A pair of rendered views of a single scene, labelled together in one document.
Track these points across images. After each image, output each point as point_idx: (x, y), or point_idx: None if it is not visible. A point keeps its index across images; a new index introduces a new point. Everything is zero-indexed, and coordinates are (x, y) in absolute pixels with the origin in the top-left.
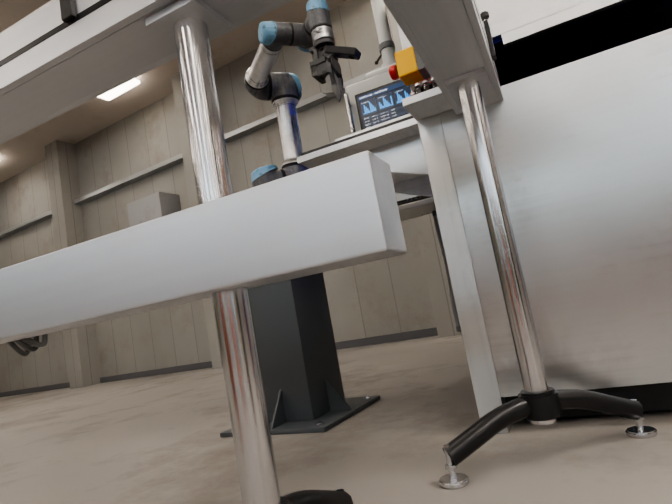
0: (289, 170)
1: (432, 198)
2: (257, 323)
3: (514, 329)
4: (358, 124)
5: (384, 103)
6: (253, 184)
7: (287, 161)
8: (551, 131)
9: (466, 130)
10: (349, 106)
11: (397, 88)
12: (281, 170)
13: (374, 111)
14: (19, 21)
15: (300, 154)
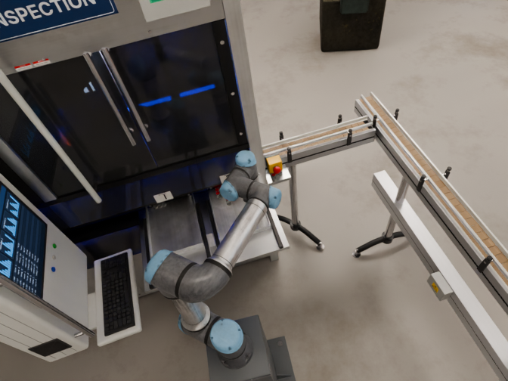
0: (212, 314)
1: (132, 261)
2: (274, 376)
3: (298, 213)
4: (14, 295)
5: (8, 247)
6: (243, 342)
7: (208, 312)
8: None
9: (294, 173)
10: (15, 282)
11: (1, 221)
12: (218, 318)
13: (11, 264)
14: (463, 198)
15: (283, 246)
